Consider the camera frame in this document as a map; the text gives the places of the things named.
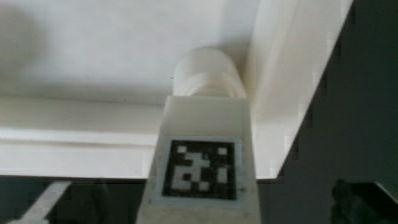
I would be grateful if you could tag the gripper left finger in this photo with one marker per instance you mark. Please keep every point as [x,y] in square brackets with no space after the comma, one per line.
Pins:
[70,204]

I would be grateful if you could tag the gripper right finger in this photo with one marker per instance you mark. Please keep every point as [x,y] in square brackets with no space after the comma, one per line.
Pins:
[365,202]

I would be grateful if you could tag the white table leg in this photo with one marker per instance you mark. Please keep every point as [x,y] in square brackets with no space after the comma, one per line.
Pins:
[201,189]

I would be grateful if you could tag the white square table top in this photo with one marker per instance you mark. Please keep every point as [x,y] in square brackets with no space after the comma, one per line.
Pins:
[89,51]

